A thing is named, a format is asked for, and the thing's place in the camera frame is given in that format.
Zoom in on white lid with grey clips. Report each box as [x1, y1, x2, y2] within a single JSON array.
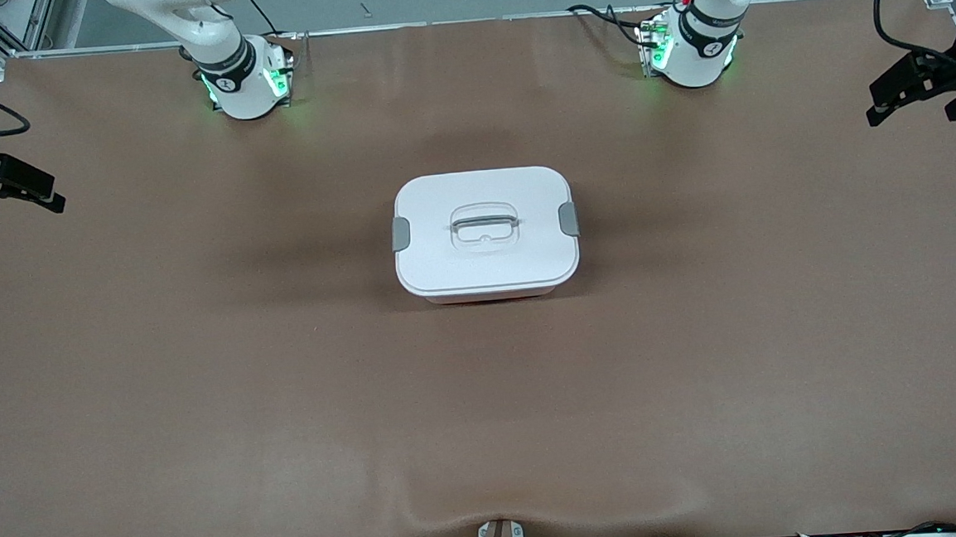
[[388, 163, 584, 301]]

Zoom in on pink translucent plastic box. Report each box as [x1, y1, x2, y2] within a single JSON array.
[[426, 284, 559, 307]]

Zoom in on brown table cover sheet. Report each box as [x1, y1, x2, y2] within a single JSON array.
[[0, 0, 956, 537]]

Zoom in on black right arm base cable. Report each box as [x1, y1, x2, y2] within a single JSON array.
[[246, 0, 292, 39]]

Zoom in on black left arm base cables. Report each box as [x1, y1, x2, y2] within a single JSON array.
[[566, 0, 656, 56]]

